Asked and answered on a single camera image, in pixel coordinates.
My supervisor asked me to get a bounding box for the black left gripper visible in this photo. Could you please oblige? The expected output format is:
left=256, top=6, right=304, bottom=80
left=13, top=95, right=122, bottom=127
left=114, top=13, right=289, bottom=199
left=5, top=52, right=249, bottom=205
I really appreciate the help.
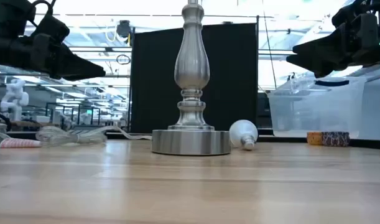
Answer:
left=0, top=33, right=107, bottom=82

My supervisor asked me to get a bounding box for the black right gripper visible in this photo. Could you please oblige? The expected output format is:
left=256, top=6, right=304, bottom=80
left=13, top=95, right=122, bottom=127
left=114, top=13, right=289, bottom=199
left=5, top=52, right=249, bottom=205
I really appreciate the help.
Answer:
left=285, top=23, right=380, bottom=78

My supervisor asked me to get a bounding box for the clear plastic wrapper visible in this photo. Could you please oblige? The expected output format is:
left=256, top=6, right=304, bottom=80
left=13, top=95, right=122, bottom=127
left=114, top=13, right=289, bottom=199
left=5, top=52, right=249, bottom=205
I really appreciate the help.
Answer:
left=0, top=124, right=153, bottom=149

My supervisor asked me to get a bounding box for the white lightbulb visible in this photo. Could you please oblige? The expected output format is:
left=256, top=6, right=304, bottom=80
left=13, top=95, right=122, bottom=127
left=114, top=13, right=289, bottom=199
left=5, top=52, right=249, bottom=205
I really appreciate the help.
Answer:
left=229, top=119, right=259, bottom=152

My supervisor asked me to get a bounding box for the silver metal table lamp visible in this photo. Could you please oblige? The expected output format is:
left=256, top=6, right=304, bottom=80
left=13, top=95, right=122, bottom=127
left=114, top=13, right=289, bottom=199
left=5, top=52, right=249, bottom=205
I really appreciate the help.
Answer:
left=151, top=0, right=231, bottom=156

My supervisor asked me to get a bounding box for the clear plastic storage bin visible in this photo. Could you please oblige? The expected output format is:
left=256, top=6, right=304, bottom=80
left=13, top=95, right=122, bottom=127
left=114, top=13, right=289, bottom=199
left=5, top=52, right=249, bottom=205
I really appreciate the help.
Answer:
left=267, top=76, right=368, bottom=139

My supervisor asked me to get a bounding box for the black partition screen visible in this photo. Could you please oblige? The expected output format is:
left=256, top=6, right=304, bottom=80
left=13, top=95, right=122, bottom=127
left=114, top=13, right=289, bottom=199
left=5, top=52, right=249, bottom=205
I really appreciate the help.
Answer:
left=129, top=22, right=259, bottom=134

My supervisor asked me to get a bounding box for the purple patterned disc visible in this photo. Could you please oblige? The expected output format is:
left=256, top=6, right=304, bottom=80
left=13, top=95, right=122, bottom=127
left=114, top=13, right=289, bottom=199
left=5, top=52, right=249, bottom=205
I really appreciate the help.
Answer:
left=322, top=131, right=351, bottom=147

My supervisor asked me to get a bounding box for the black aluminium table frame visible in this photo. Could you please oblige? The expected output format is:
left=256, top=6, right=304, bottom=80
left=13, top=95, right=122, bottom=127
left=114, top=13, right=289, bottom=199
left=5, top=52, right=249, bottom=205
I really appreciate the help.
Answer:
left=4, top=130, right=380, bottom=149

